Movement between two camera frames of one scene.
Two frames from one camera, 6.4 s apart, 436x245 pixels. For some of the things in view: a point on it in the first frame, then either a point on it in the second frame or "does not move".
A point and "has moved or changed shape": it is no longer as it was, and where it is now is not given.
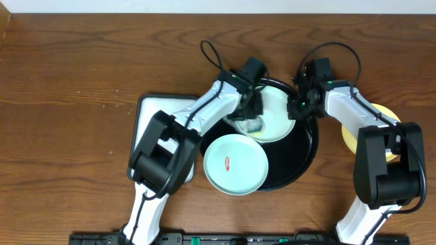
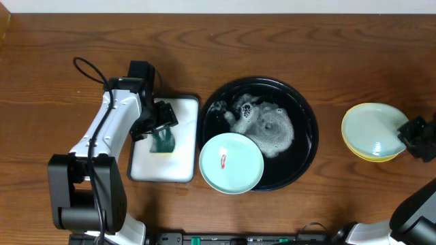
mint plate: (274, 117) has moved or changed shape
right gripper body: (300, 108) to (420, 137)
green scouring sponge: (255, 127) has moved or changed shape
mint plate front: (236, 164) does not move
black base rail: (237, 239) does not move
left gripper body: (250, 107) to (158, 123)
